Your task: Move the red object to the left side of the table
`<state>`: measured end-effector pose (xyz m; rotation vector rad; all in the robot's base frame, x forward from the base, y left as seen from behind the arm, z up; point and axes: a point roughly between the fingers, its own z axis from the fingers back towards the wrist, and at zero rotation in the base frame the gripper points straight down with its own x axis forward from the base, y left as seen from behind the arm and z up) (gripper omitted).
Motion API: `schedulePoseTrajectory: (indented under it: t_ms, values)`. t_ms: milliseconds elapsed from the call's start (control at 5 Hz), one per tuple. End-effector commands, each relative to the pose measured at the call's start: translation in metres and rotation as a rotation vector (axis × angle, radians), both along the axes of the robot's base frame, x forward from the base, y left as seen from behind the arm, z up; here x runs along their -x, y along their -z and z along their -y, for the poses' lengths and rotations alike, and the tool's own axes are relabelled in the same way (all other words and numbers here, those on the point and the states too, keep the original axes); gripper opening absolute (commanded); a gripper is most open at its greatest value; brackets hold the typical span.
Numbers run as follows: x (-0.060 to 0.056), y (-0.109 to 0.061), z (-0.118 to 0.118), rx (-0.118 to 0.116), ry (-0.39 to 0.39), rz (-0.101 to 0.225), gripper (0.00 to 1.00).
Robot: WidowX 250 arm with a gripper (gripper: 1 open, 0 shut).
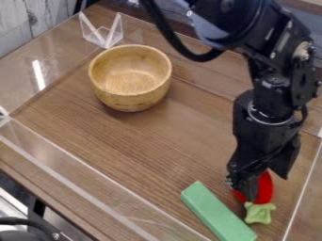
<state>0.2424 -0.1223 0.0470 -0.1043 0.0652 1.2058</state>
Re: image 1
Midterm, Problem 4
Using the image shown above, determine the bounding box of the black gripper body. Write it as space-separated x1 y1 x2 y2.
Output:
226 90 302 184

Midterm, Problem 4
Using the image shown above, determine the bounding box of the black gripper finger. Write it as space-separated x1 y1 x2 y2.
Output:
269 136 301 180
229 173 261 201

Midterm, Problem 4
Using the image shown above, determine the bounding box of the red plush strawberry green stem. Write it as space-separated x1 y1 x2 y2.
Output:
231 169 278 226

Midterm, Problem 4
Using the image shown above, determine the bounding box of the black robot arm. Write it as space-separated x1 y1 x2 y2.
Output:
185 0 322 201

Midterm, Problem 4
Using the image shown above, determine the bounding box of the green rectangular block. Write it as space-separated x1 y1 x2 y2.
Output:
182 181 258 241

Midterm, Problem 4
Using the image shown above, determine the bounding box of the wooden bowl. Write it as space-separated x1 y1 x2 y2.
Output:
88 44 172 112

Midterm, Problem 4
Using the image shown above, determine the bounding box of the clear acrylic front panel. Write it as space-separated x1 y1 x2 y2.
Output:
0 117 211 241

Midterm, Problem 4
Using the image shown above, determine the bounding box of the black cable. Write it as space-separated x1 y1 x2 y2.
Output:
138 0 227 63

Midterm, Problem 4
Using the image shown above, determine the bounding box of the clear acrylic corner bracket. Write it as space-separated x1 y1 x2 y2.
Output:
78 12 123 49

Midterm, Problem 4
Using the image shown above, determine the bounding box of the black device with cable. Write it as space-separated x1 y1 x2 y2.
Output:
0 217 74 241

